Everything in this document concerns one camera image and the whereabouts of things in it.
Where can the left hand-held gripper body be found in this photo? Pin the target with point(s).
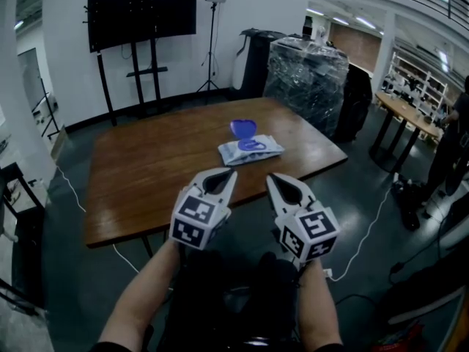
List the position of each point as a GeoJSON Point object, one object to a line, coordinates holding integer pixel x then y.
{"type": "Point", "coordinates": [194, 222]}

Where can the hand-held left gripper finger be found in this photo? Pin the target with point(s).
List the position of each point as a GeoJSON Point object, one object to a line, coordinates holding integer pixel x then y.
{"type": "Point", "coordinates": [197, 182]}
{"type": "Point", "coordinates": [229, 191]}

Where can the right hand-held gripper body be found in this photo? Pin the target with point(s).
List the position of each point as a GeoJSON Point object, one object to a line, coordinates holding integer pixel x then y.
{"type": "Point", "coordinates": [311, 237]}

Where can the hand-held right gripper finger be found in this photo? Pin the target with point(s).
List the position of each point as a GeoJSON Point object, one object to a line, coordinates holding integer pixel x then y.
{"type": "Point", "coordinates": [277, 204]}
{"type": "Point", "coordinates": [304, 194]}

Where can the white wet wipe pack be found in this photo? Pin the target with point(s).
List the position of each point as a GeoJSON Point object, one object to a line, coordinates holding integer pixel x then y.
{"type": "Point", "coordinates": [238, 156]}

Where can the person's right forearm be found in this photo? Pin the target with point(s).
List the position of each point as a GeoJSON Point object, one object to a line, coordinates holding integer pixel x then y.
{"type": "Point", "coordinates": [317, 306]}

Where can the person's left forearm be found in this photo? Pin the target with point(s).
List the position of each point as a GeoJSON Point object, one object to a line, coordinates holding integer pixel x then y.
{"type": "Point", "coordinates": [143, 295]}

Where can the person's legs in black trousers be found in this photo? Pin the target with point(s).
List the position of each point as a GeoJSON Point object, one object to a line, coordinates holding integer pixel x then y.
{"type": "Point", "coordinates": [227, 306]}

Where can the black equipment on floor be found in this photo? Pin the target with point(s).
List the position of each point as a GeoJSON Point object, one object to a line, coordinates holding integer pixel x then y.
{"type": "Point", "coordinates": [408, 204]}

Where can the black chair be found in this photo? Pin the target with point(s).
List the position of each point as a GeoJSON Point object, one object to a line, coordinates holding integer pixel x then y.
{"type": "Point", "coordinates": [355, 101]}

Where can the plastic wrapped pallet stack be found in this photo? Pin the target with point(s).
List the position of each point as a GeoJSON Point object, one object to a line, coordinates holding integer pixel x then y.
{"type": "Point", "coordinates": [308, 86]}

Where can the black television on stand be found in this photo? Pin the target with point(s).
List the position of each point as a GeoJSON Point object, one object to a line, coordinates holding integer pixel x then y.
{"type": "Point", "coordinates": [139, 83]}

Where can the round wooden table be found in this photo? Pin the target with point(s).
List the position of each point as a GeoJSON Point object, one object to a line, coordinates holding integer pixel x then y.
{"type": "Point", "coordinates": [406, 114]}

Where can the red box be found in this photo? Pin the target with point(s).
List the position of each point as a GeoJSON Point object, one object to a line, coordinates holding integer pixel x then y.
{"type": "Point", "coordinates": [403, 339]}

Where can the white shelving unit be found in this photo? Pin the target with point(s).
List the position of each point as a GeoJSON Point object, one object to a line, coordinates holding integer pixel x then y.
{"type": "Point", "coordinates": [417, 79]}

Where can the black metal rack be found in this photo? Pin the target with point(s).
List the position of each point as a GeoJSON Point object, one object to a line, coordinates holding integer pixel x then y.
{"type": "Point", "coordinates": [22, 233]}

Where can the black flat screen television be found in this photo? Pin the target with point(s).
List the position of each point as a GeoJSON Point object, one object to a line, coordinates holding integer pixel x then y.
{"type": "Point", "coordinates": [143, 13]}

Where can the black metal railing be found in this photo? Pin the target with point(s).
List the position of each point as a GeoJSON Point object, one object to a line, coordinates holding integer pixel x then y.
{"type": "Point", "coordinates": [450, 7]}

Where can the black metal frame cart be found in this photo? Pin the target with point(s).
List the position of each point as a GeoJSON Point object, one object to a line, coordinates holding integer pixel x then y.
{"type": "Point", "coordinates": [47, 116]}

